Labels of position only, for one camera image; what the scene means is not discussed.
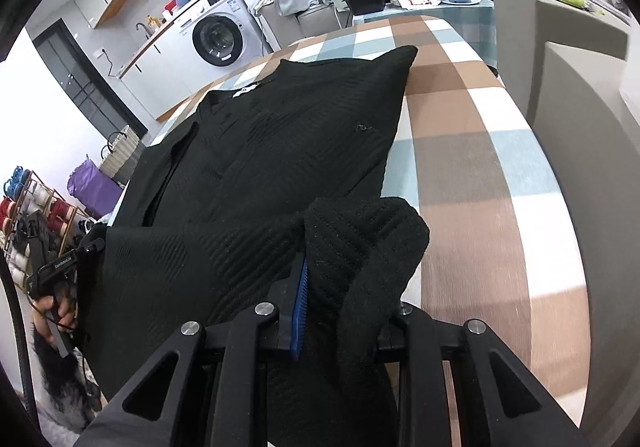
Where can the large beige block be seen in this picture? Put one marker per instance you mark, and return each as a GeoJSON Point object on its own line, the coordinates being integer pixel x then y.
{"type": "Point", "coordinates": [560, 27]}

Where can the person's left forearm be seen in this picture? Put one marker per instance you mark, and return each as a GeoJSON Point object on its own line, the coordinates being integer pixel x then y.
{"type": "Point", "coordinates": [65, 377]}

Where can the red box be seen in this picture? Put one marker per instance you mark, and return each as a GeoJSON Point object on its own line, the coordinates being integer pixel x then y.
{"type": "Point", "coordinates": [170, 8]}

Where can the shoe rack with slippers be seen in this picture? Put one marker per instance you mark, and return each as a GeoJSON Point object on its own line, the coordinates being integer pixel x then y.
{"type": "Point", "coordinates": [55, 212]}

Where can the black knit sweater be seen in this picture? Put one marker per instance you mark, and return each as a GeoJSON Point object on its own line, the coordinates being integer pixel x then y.
{"type": "Point", "coordinates": [250, 152]}

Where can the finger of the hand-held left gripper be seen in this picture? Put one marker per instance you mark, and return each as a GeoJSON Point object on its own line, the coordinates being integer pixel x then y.
{"type": "Point", "coordinates": [92, 247]}

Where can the purple bag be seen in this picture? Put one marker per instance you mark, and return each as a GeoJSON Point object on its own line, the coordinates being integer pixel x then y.
{"type": "Point", "coordinates": [92, 192]}

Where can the person's left hand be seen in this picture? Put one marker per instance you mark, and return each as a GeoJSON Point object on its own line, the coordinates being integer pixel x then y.
{"type": "Point", "coordinates": [42, 322]}

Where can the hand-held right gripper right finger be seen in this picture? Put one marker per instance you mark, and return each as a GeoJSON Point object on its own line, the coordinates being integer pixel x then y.
{"type": "Point", "coordinates": [417, 329]}

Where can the wicker basket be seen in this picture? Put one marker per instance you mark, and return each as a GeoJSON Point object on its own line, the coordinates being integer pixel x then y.
{"type": "Point", "coordinates": [120, 157]}

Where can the kitchen faucet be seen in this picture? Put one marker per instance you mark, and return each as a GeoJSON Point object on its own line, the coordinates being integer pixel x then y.
{"type": "Point", "coordinates": [144, 29]}

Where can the white kitchen counter cabinet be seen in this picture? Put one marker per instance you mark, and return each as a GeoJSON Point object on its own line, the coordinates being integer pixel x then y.
{"type": "Point", "coordinates": [155, 72]}

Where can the small beige block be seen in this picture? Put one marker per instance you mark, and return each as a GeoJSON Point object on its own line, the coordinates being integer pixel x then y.
{"type": "Point", "coordinates": [590, 127]}

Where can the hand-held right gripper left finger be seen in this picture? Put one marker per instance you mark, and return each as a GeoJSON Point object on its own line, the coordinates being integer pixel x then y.
{"type": "Point", "coordinates": [299, 312]}

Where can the checked blanket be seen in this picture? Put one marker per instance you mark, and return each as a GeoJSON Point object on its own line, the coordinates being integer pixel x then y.
{"type": "Point", "coordinates": [475, 177]}

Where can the dark glass door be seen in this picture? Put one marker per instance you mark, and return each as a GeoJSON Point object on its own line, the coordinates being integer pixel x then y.
{"type": "Point", "coordinates": [75, 72]}

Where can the white washing machine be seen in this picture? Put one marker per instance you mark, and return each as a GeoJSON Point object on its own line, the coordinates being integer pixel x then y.
{"type": "Point", "coordinates": [215, 39]}

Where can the teal checked tablecloth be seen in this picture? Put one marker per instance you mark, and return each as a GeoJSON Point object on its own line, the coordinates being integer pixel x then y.
{"type": "Point", "coordinates": [470, 22]}

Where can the small black tray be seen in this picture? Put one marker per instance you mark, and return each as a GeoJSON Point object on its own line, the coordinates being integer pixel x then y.
{"type": "Point", "coordinates": [365, 2]}

